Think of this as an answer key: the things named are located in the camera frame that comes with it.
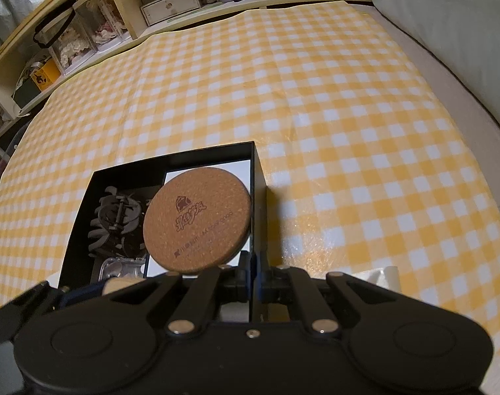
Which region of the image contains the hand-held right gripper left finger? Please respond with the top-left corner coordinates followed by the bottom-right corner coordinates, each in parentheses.
top-left (106, 251), bottom-right (259, 335)

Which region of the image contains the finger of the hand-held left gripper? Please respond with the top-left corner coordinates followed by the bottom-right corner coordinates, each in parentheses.
top-left (0, 282), bottom-right (107, 322)

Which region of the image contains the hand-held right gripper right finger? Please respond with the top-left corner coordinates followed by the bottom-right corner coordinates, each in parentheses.
top-left (256, 265), bottom-right (403, 335)

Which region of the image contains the clear plastic packet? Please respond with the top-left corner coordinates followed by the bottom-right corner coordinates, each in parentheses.
top-left (97, 255), bottom-right (151, 284)

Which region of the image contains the round cork coaster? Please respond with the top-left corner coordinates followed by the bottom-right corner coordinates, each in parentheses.
top-left (143, 168), bottom-right (252, 274)

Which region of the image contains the black cardboard box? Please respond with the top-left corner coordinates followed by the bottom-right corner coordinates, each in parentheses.
top-left (58, 141), bottom-right (270, 327)

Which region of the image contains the black striped hair claw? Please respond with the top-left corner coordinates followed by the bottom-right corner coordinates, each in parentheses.
top-left (87, 185), bottom-right (153, 258)

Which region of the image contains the white printed card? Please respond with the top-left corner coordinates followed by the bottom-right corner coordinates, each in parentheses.
top-left (148, 158), bottom-right (251, 277)

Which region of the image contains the yellow checked cloth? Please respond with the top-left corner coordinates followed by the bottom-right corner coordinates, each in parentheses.
top-left (0, 0), bottom-right (500, 363)

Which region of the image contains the dark green box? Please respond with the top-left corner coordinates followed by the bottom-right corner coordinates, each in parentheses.
top-left (12, 76), bottom-right (43, 106)

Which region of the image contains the yellow box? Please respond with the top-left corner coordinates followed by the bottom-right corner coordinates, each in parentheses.
top-left (30, 60), bottom-right (62, 91)

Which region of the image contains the small clear display case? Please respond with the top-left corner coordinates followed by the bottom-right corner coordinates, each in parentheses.
top-left (48, 29), bottom-right (97, 73)

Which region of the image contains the clear bag with black trim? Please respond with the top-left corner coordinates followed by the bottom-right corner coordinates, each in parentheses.
top-left (33, 6), bottom-right (76, 47)

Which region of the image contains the tall clear display case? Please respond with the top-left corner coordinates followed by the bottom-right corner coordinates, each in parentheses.
top-left (75, 0), bottom-right (132, 53)

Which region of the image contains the white drawer box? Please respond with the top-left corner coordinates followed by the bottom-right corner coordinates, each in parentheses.
top-left (140, 0), bottom-right (202, 26)

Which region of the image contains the grey pillow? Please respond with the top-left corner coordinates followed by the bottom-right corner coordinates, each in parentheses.
top-left (371, 0), bottom-right (500, 132)

